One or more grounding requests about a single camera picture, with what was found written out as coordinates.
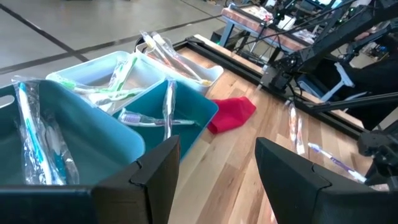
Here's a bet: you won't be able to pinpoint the orange white toothbrush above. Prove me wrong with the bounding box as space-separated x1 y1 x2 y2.
150 30 215 87
286 101 299 149
294 116 308 156

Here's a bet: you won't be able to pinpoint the green toothbrushes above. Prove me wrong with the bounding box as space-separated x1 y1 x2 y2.
46 73 147 103

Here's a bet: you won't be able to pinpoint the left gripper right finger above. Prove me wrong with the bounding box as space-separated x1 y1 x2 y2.
254 136 398 224

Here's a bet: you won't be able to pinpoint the grey metal table frame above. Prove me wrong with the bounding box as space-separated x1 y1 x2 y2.
217 4 315 54

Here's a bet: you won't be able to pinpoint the purple white toothbrush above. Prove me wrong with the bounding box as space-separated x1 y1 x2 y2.
162 79 178 141
307 141 368 184

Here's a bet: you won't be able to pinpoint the pale blue plastic bin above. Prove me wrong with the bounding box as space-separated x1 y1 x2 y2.
45 50 167 116

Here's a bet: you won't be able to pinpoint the black aluminium frame rail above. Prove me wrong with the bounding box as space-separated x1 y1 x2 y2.
172 34 366 140

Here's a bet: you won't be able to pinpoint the teal plastic bin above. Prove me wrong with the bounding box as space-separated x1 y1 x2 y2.
112 79 220 160

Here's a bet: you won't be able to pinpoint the green white toothbrush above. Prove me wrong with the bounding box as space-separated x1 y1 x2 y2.
85 88 146 108
105 53 139 94

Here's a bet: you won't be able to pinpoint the dark purple toothbrush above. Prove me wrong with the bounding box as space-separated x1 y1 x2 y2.
117 107 197 128

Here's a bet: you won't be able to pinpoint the dark grey plastic bin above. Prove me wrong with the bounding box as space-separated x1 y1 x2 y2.
0 79 146 187

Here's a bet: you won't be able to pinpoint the red cloth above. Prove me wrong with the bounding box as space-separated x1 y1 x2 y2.
206 95 257 135

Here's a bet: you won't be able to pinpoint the person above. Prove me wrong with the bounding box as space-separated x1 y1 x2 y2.
341 18 398 131

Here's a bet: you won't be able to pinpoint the blue white toothbrush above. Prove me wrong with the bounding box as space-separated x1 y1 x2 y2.
11 77 66 186
42 116 81 186

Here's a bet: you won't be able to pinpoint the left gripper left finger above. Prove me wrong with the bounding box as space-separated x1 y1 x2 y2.
0 135 182 224

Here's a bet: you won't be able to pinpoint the white chair base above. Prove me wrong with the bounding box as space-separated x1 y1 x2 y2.
320 61 369 103

